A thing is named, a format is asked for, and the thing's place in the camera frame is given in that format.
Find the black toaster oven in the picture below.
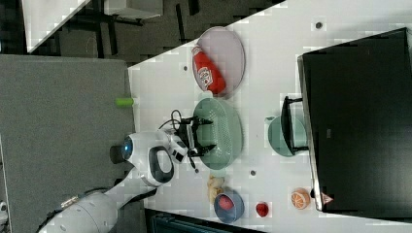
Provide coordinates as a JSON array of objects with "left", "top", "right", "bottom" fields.
[{"left": 297, "top": 28, "right": 412, "bottom": 222}]

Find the red strawberry in bowl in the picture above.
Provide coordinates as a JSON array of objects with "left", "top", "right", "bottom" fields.
[{"left": 219, "top": 195, "right": 234, "bottom": 211}]

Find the red ketchup bottle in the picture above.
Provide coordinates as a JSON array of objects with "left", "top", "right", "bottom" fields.
[{"left": 191, "top": 46, "right": 225, "bottom": 94}]

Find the green plastic strainer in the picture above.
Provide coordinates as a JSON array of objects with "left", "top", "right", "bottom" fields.
[{"left": 193, "top": 91, "right": 243, "bottom": 177}]

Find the red strawberry on table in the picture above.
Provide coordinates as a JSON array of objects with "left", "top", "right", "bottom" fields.
[{"left": 256, "top": 202, "right": 269, "bottom": 217}]

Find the orange slice toy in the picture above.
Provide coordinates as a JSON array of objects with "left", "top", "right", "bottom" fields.
[{"left": 291, "top": 187, "right": 311, "bottom": 210}]

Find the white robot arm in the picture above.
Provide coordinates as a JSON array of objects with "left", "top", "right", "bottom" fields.
[{"left": 36, "top": 116, "right": 215, "bottom": 233}]

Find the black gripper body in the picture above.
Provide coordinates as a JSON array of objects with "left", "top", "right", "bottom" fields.
[{"left": 178, "top": 116, "right": 198, "bottom": 157}]

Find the blue bowl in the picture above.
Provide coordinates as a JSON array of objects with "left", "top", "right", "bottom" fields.
[{"left": 214, "top": 189, "right": 245, "bottom": 223}]

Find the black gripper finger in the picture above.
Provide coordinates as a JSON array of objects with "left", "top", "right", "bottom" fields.
[
  {"left": 192, "top": 116, "right": 213, "bottom": 125},
  {"left": 189, "top": 145, "right": 215, "bottom": 157}
]

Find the pink oval plate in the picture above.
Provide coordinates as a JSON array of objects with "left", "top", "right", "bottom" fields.
[{"left": 195, "top": 26, "right": 246, "bottom": 99}]

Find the green toy vegetable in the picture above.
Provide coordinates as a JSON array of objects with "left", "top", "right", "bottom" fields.
[{"left": 115, "top": 98, "right": 134, "bottom": 107}]

